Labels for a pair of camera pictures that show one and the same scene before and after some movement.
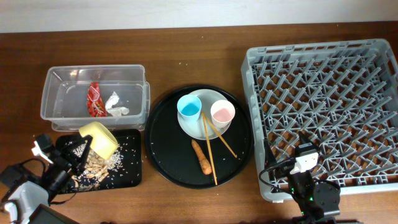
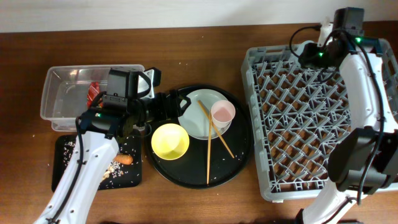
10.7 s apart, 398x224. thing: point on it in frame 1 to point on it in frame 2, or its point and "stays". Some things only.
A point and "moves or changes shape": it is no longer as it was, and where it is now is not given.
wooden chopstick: (209, 147) moves or changes shape
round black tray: (193, 163) stays
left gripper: (59, 160) to (165, 112)
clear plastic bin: (118, 96) stays
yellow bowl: (103, 142) moves or changes shape
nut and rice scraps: (96, 170) moves or changes shape
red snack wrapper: (95, 107) stays
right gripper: (270, 155) to (310, 60)
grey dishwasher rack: (344, 94) stays
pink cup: (222, 112) stays
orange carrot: (203, 161) to (124, 159)
